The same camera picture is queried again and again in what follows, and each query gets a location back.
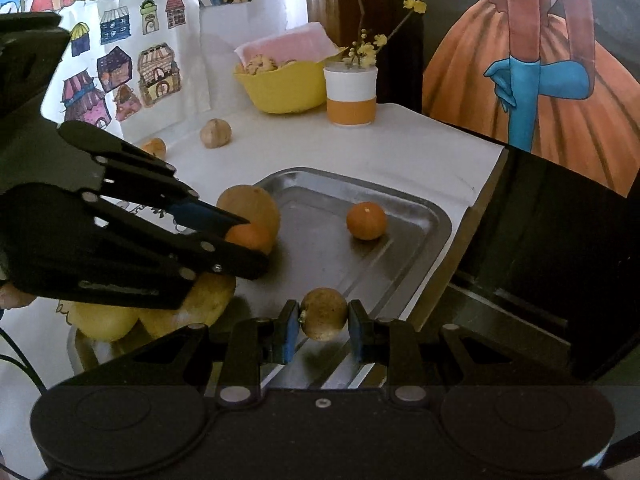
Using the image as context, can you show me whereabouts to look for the walnuts in bowl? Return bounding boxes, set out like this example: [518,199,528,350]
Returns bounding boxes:
[243,54,295,76]

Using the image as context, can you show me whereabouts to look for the yellow lemon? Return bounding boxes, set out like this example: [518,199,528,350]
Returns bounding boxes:
[67,302,139,342]

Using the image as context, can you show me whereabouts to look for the house drawings paper sheet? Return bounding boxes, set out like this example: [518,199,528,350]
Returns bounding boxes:
[40,0,209,142]

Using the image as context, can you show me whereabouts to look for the white orange cup vase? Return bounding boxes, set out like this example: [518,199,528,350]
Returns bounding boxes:
[323,63,378,127]

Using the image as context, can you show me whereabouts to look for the girl painting poster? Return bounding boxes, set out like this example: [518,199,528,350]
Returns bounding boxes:
[422,0,639,195]

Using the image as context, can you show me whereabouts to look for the small orange kumquat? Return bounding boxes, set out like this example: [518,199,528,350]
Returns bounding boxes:
[224,222,273,255]

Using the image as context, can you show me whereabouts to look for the dull orange fruit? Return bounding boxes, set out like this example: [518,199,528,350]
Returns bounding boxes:
[141,138,167,160]

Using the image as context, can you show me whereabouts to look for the yellow flower twig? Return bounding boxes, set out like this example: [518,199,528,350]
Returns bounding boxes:
[342,0,449,71]

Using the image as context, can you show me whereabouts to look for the person left hand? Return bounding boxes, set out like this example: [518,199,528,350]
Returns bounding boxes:
[0,283,37,310]

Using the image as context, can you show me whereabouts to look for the metal tray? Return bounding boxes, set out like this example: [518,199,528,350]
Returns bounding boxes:
[67,168,452,389]

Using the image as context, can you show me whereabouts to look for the pink cloth in bowl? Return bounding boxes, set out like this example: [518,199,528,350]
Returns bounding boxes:
[234,22,340,65]

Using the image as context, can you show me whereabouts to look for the green yellow pear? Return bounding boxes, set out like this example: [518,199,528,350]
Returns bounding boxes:
[138,273,236,339]

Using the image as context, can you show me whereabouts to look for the yellow plastic bowl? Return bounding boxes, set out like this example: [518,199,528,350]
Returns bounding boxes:
[233,47,345,115]

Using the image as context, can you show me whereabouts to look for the tan round fruit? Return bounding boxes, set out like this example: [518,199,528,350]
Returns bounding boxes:
[200,118,232,148]

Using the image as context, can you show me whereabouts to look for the large brown mango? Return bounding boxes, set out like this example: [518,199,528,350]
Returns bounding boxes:
[216,184,281,246]

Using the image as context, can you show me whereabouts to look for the small brown passion fruit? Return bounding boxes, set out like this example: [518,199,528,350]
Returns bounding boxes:
[299,287,347,341]

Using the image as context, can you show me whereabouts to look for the orange tangerine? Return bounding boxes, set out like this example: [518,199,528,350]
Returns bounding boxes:
[346,202,387,240]

